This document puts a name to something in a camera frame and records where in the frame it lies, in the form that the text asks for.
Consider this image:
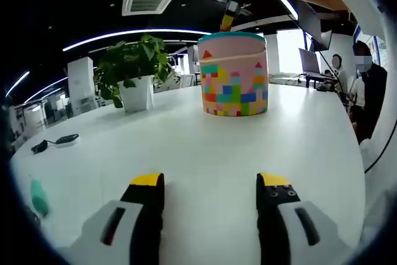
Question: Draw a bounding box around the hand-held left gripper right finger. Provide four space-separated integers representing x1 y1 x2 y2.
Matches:
256 171 353 265

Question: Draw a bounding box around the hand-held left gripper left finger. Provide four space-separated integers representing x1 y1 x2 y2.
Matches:
58 172 166 265

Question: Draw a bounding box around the pink toy storage bucket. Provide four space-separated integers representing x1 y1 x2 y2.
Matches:
197 31 269 117

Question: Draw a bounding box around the small teal toy block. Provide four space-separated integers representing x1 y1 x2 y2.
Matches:
29 178 51 217

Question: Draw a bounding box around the ceiling air conditioner unit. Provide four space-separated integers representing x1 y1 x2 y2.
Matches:
121 0 178 17

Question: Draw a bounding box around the large black hanging screen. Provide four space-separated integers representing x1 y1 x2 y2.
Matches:
297 0 333 52

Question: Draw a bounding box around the open laptop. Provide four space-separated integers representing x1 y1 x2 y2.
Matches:
298 47 323 76

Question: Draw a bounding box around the potted green plant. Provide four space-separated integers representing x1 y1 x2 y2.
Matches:
92 34 181 114

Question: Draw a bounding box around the black computer mouse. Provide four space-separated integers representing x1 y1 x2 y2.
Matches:
55 133 80 148

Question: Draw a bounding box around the white table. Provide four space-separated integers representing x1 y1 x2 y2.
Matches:
9 83 367 265

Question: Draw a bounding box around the black device cable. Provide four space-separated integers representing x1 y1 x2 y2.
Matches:
364 122 397 175

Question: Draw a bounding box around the blue white wall poster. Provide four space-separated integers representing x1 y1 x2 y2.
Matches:
353 24 389 65

